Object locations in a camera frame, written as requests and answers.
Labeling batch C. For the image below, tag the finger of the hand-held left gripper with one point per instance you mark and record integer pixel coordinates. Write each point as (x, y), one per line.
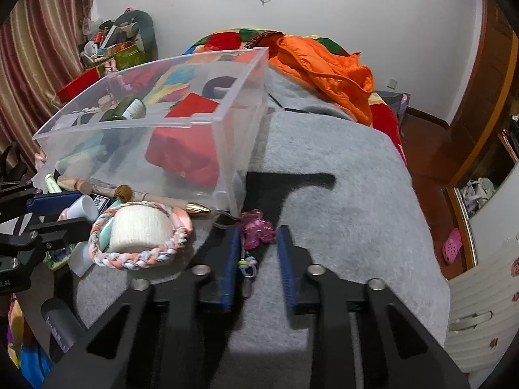
(61, 230)
(52, 202)

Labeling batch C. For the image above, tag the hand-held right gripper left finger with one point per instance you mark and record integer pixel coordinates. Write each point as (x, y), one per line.
(229, 267)

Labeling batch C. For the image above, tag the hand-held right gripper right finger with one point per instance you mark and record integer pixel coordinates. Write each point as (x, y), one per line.
(286, 271)

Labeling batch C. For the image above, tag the beige tube with red band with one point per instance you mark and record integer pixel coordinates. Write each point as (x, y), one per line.
(75, 184)

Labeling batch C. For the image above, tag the white bandage roll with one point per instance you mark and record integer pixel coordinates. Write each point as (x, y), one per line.
(138, 227)

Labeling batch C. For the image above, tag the clear plastic storage bin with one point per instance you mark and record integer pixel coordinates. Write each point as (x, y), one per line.
(243, 101)

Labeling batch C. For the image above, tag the pale green tube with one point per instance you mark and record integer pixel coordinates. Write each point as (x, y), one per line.
(52, 183)

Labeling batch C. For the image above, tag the green printed packet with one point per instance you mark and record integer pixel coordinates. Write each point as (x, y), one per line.
(59, 258)

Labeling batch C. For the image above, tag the white plastic jar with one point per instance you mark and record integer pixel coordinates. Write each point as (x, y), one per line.
(80, 261)

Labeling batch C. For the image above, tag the mint green tube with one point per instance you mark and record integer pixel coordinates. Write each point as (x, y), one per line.
(106, 235)

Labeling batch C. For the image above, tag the green teal square case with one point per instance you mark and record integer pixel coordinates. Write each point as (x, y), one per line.
(77, 152)

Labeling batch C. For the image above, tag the black chair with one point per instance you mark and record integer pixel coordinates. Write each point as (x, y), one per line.
(12, 162)

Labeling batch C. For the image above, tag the cream pen with gold tip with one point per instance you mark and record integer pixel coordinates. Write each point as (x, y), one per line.
(198, 208)

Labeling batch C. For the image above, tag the black cylindrical bottle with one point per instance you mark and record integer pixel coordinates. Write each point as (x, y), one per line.
(61, 324)

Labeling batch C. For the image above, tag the colourful printed cloth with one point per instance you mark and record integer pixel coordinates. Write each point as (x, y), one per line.
(28, 356)

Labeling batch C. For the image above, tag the dark green glass bottle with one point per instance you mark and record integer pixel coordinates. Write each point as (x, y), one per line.
(121, 109)

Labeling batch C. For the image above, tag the long red box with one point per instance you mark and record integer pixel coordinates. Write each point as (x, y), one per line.
(77, 85)

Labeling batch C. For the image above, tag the red gift box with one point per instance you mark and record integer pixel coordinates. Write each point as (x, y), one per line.
(182, 154)

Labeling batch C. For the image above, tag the pink bunny toy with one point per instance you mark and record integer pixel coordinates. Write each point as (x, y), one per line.
(111, 65)

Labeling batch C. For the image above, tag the striped red curtain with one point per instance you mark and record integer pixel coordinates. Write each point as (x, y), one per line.
(36, 48)

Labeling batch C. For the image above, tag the green cardboard box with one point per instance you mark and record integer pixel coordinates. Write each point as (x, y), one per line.
(125, 56)

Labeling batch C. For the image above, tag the pink clog shoe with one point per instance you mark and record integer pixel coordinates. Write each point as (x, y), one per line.
(452, 247)

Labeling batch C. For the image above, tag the black round object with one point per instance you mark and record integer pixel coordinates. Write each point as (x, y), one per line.
(217, 85)

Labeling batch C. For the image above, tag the grey green plush pillow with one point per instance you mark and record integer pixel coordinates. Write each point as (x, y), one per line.
(144, 28)

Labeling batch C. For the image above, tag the white drawer cabinet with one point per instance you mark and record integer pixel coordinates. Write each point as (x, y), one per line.
(482, 312)

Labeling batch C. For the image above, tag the grey purple cloth bag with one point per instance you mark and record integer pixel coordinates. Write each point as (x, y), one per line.
(395, 103)

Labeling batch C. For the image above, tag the orange jacket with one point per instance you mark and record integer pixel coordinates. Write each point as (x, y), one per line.
(324, 69)

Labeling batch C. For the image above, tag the white bag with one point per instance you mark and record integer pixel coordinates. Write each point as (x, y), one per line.
(478, 194)

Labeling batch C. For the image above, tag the colourful patchwork blanket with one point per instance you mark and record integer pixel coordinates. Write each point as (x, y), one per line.
(221, 40)

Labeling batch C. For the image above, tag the wooden wardrobe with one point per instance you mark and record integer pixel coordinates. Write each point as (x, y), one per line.
(490, 69)

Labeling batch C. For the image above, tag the white wall socket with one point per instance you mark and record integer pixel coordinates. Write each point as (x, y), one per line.
(392, 83)

